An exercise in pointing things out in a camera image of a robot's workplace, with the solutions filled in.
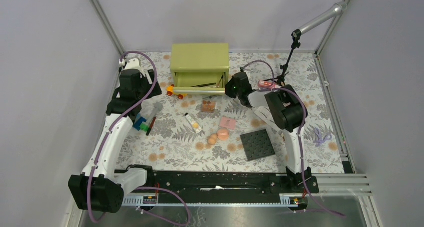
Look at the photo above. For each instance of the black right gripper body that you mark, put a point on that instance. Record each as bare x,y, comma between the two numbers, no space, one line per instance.
231,90

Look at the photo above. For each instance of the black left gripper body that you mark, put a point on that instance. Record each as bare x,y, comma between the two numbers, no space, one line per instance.
146,87

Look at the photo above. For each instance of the black makeup brush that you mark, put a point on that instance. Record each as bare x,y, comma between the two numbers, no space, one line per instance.
205,85

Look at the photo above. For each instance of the orange beauty blender sponge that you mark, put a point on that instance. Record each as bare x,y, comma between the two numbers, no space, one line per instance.
212,139

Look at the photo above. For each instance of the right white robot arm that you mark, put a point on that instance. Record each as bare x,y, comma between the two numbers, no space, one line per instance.
284,109

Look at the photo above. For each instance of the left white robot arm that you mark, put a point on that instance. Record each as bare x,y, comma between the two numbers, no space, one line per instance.
97,188

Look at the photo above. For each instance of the pink lotion bottle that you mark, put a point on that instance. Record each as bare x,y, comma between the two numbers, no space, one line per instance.
262,84

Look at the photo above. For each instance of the yellow toy car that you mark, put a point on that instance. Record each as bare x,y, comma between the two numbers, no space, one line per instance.
171,92

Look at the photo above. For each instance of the white eyebrow stencil card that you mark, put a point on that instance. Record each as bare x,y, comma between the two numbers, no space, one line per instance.
263,114

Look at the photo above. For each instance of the red brown eyeliner pencil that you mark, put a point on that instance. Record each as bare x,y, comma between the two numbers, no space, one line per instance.
151,126

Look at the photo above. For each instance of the pink square compact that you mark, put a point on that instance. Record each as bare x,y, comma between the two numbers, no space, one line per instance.
228,123

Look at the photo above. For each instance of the blue toy brick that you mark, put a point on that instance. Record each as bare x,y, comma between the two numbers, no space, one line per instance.
138,122

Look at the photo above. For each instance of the green toy brick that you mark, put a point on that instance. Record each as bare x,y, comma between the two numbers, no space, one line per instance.
144,127

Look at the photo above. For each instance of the green drawer cabinet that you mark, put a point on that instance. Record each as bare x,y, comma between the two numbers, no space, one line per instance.
195,64

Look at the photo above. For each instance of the white cream tube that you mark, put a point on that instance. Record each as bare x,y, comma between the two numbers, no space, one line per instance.
193,123

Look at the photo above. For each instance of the black perforated square plate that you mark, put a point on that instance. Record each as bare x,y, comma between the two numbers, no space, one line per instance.
257,145

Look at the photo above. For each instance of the black tripod stand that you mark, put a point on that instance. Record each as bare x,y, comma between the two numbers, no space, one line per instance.
280,79

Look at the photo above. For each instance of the silver metal pole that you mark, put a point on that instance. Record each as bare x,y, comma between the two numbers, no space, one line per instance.
336,10

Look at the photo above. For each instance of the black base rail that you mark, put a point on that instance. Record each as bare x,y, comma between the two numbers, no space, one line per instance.
202,187

